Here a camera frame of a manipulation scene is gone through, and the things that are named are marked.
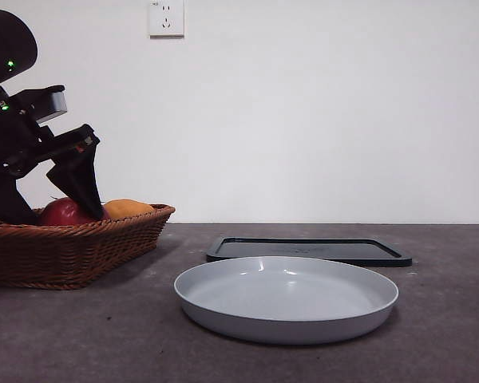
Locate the white wall power socket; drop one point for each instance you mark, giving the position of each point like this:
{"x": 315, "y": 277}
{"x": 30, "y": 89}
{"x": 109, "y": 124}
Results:
{"x": 167, "y": 20}

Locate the red tomato with green stem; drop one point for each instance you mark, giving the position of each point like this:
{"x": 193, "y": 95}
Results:
{"x": 60, "y": 213}

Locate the brown wicker basket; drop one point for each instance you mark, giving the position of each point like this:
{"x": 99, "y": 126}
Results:
{"x": 64, "y": 255}

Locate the black rectangular tray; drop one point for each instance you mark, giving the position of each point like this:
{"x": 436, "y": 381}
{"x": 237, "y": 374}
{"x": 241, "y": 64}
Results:
{"x": 343, "y": 252}

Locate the orange-yellow round fruit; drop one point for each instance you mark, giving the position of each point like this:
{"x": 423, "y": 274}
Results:
{"x": 129, "y": 208}

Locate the grey round plate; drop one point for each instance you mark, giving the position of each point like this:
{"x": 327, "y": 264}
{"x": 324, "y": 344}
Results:
{"x": 279, "y": 295}

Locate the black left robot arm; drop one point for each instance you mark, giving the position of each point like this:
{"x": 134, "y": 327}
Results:
{"x": 12, "y": 40}

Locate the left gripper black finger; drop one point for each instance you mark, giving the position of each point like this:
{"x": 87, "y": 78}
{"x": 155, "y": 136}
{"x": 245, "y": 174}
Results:
{"x": 8, "y": 203}
{"x": 80, "y": 179}

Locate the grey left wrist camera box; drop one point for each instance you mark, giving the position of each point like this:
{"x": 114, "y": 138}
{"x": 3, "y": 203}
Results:
{"x": 52, "y": 105}

